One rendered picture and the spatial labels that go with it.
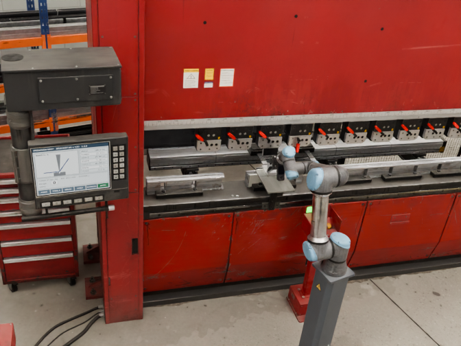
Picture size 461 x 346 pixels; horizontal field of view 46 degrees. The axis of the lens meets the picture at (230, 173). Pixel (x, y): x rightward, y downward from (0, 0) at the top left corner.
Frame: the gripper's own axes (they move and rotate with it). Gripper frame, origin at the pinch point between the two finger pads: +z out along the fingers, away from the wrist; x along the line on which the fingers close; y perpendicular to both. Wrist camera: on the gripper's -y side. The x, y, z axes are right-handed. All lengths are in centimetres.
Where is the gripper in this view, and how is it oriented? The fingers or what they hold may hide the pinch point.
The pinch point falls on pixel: (272, 171)
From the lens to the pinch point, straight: 358.9
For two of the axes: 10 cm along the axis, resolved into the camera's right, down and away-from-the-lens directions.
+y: -1.4, -9.5, 2.8
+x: -9.6, 0.6, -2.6
